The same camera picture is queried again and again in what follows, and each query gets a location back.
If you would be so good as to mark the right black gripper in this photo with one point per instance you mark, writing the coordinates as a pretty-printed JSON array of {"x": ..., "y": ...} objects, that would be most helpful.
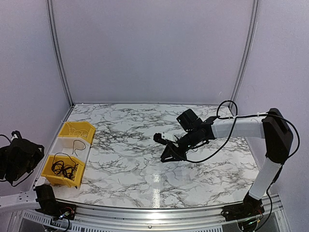
[{"x": 170, "y": 152}]

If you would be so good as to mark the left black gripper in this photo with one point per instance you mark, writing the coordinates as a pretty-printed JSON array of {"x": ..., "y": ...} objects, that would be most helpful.
[{"x": 38, "y": 155}]

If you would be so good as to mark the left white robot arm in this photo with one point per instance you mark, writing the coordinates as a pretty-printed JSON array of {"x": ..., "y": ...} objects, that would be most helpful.
[{"x": 23, "y": 199}]

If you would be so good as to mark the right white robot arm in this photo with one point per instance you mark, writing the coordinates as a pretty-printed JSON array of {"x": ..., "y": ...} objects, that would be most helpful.
[{"x": 270, "y": 126}]

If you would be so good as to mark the near yellow bin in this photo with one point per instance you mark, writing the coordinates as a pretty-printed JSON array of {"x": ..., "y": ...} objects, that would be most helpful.
[{"x": 63, "y": 170}]

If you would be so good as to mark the yellow bin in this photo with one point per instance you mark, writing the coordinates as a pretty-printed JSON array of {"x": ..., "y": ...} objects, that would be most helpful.
[
  {"x": 81, "y": 129},
  {"x": 63, "y": 170}
]

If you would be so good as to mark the white middle bin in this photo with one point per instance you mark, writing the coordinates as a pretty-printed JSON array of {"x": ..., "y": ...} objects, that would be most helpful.
[{"x": 76, "y": 147}]

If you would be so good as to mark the far yellow bin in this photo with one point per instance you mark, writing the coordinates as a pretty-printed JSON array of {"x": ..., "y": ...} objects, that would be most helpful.
[{"x": 81, "y": 129}]

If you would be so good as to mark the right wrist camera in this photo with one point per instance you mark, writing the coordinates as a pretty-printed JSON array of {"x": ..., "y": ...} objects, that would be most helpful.
[{"x": 163, "y": 137}]

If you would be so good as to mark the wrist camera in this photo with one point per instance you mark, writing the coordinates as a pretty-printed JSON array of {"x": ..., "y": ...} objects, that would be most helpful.
[
  {"x": 163, "y": 137},
  {"x": 16, "y": 135}
]

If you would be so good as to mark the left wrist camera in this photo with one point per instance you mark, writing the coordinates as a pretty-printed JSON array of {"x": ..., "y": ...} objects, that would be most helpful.
[{"x": 16, "y": 135}]

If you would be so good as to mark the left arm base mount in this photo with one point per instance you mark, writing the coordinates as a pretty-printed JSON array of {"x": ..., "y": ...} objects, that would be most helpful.
[{"x": 50, "y": 206}]

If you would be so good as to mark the aluminium front rail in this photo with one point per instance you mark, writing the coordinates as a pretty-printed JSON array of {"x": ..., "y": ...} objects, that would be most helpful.
[{"x": 93, "y": 218}]

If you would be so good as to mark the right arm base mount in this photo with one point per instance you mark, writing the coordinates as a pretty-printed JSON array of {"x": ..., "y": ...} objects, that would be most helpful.
[{"x": 249, "y": 207}]

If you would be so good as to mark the right aluminium corner post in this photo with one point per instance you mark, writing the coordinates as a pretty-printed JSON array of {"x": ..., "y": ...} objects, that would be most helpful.
[{"x": 247, "y": 49}]

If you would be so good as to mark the aluminium corner post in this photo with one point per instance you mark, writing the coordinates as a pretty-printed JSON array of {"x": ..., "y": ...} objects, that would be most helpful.
[
  {"x": 247, "y": 49},
  {"x": 57, "y": 52}
]

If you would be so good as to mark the left aluminium corner post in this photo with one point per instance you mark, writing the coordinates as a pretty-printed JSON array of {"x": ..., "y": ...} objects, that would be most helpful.
[{"x": 57, "y": 52}]

